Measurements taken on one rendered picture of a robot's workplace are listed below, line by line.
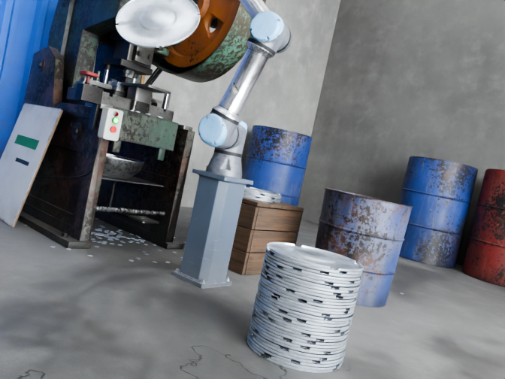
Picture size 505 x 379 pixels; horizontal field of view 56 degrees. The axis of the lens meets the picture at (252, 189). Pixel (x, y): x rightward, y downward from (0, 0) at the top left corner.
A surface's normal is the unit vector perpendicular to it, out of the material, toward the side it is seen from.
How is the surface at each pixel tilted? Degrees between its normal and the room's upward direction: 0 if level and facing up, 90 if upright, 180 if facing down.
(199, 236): 90
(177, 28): 55
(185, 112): 90
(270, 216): 90
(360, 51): 90
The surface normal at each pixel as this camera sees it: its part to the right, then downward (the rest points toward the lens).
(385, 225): 0.29, 0.15
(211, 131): -0.41, 0.09
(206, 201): -0.61, -0.08
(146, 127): 0.73, 0.19
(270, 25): -0.29, -0.14
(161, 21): -0.02, -0.54
